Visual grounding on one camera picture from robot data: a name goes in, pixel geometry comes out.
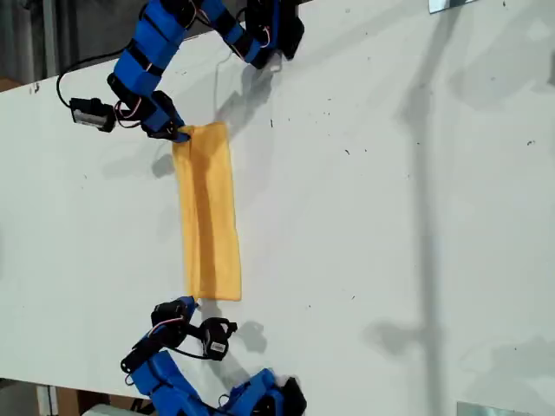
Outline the black camera cable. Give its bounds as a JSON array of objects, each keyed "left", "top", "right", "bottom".
[
  {"left": 55, "top": 46, "right": 131, "bottom": 109},
  {"left": 171, "top": 344, "right": 207, "bottom": 361}
]

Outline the black camera stalk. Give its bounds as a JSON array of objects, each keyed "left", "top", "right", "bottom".
[
  {"left": 184, "top": 317, "right": 238, "bottom": 343},
  {"left": 110, "top": 101, "right": 147, "bottom": 129}
]

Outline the white table leg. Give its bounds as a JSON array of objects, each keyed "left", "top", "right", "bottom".
[{"left": 36, "top": 384, "right": 59, "bottom": 416}]

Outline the grey metal post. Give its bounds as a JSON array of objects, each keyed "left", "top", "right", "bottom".
[{"left": 42, "top": 0, "right": 60, "bottom": 81}]

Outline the black camera box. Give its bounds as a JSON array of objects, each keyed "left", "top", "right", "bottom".
[
  {"left": 69, "top": 97, "right": 117, "bottom": 133},
  {"left": 199, "top": 328, "right": 231, "bottom": 361}
]

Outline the yellow square towel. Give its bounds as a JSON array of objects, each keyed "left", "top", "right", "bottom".
[{"left": 172, "top": 120, "right": 244, "bottom": 303}]

